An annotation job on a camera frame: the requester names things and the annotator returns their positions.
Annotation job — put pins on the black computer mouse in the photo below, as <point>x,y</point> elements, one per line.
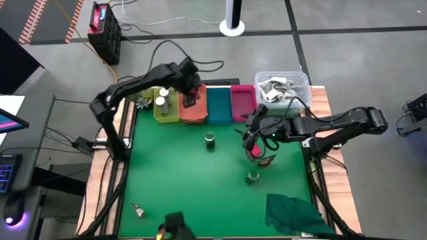
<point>14,210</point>

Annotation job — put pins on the teal plastic bin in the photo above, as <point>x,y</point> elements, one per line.
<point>219,106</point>

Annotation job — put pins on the green lid spice jar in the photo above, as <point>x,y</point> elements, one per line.
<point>252,176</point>
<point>209,139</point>

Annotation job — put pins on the grey desk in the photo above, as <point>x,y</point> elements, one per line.
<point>36,133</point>

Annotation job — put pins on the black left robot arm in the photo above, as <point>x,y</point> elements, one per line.
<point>113,100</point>

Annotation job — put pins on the yellow-green plastic bin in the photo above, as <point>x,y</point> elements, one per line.
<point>166,113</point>

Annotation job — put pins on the small grey spice packet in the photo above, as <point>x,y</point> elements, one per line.
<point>138,211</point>

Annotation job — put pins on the grey white crumpled cloths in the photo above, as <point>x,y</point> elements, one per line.
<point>275,90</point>

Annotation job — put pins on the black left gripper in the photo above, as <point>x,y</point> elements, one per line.
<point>191,78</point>

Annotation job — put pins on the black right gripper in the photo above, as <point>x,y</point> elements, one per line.
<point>270,128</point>

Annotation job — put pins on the white lid spice jar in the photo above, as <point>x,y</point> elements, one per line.
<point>160,101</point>
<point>164,92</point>

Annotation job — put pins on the small artificial green plant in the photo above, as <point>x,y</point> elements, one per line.
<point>141,100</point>

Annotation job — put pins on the black power adapter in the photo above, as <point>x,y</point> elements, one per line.
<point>82,144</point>

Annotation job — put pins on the green felt table mat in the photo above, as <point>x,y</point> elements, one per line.
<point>200,186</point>

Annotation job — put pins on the dark blurred object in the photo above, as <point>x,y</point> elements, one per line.
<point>177,226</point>

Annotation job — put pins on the black crate with red tool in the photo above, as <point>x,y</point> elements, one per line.
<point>105,31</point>

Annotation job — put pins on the backlit keyboard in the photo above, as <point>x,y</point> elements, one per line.
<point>8,173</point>

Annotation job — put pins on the pink spice box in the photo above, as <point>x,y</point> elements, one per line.
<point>256,151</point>

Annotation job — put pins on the magenta plastic bin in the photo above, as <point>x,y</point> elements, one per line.
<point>243,101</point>

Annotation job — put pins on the orange plastic bin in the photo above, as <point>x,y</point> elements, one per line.
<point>197,111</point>

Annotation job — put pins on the black panel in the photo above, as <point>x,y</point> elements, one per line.
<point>15,63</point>

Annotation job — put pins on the white tower fan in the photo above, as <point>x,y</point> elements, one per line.
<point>232,16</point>

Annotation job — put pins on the white paper sheet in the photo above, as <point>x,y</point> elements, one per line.
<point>10,104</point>

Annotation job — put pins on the computer monitor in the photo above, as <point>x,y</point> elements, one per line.
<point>11,121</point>

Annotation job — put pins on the dark green folded cloth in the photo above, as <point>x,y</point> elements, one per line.
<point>293,216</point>

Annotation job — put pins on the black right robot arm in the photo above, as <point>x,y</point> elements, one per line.
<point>340,123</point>

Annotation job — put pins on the clear plastic storage box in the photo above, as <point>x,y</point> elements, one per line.
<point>302,86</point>

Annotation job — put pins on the black power strip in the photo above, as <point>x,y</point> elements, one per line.
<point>220,81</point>

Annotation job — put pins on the black metal frame rail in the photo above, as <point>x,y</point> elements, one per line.
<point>328,203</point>
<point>106,203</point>

